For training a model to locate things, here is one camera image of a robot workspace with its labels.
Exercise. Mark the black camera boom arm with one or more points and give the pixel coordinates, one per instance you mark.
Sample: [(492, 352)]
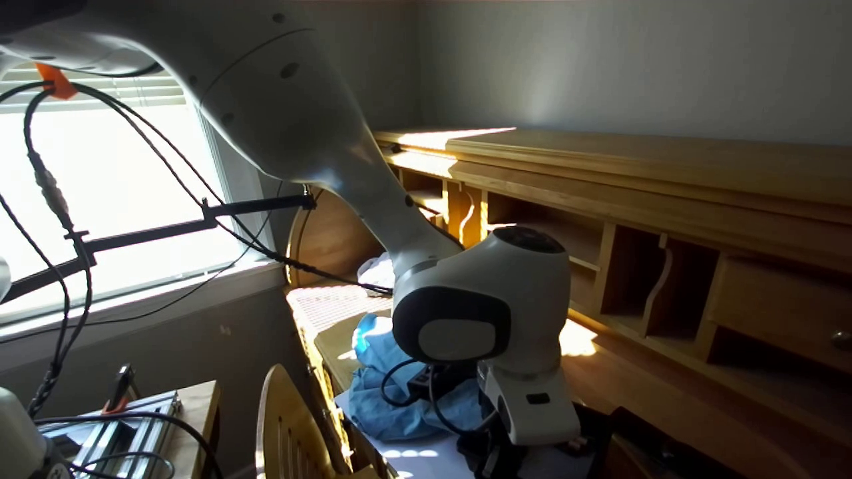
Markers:
[(142, 235)]

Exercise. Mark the white rounded device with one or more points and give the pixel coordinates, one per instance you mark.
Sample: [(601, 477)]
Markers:
[(17, 443)]

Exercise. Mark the white window blinds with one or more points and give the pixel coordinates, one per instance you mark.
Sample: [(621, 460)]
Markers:
[(161, 93)]

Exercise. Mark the pale desk mat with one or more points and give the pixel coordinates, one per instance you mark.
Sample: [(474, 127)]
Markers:
[(320, 308)]

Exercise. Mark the wooden desk with hutch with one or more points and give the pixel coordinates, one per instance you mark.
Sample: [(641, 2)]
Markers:
[(709, 203)]

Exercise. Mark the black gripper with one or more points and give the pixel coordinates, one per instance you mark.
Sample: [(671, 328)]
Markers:
[(501, 457)]

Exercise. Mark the metal rack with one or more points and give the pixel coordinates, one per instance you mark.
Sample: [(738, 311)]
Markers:
[(115, 433)]

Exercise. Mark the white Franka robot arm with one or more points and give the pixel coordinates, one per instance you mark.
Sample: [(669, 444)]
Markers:
[(294, 114)]

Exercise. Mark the white paper sheet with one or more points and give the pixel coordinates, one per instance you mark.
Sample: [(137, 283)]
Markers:
[(427, 460)]

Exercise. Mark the wooden chair back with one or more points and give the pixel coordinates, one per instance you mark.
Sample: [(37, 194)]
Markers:
[(287, 433)]

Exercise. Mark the wide wooden drawer with knob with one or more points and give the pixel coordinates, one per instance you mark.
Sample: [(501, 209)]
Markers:
[(772, 307)]

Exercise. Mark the blue cloth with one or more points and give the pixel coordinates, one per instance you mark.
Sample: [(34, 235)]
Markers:
[(388, 399)]

